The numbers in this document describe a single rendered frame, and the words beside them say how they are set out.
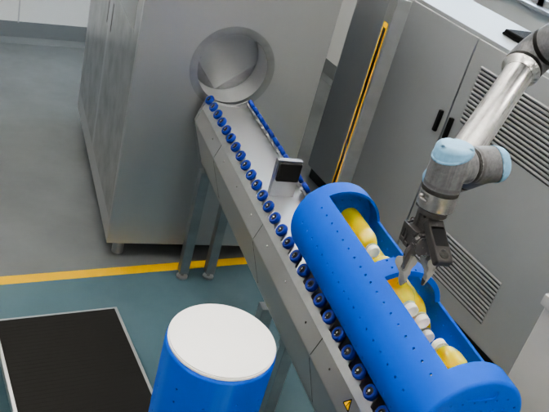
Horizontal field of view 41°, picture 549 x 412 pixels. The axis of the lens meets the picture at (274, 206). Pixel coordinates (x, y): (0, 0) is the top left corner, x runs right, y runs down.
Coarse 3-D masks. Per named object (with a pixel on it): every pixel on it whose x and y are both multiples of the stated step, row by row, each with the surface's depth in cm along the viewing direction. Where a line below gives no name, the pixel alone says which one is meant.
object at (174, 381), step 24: (168, 360) 177; (168, 384) 178; (192, 384) 173; (216, 384) 172; (240, 384) 173; (264, 384) 181; (168, 408) 181; (192, 408) 176; (216, 408) 176; (240, 408) 178
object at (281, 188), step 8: (280, 160) 268; (288, 160) 270; (296, 160) 271; (280, 168) 268; (288, 168) 269; (296, 168) 270; (272, 176) 273; (280, 176) 270; (288, 176) 271; (296, 176) 272; (272, 184) 273; (280, 184) 274; (288, 184) 275; (296, 184) 276; (272, 192) 275; (280, 192) 276; (288, 192) 277
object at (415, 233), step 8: (416, 216) 179; (424, 216) 177; (432, 216) 172; (440, 216) 173; (408, 224) 179; (416, 224) 179; (400, 232) 182; (408, 232) 180; (416, 232) 176; (424, 232) 176; (408, 240) 180; (416, 240) 175; (424, 240) 175; (416, 248) 176; (424, 248) 176
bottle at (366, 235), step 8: (352, 208) 235; (344, 216) 234; (352, 216) 232; (360, 216) 233; (352, 224) 229; (360, 224) 228; (360, 232) 225; (368, 232) 225; (360, 240) 224; (368, 240) 223; (376, 240) 224
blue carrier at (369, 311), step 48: (336, 192) 225; (336, 240) 210; (384, 240) 233; (336, 288) 202; (384, 288) 190; (432, 288) 201; (384, 336) 181; (384, 384) 177; (432, 384) 165; (480, 384) 162
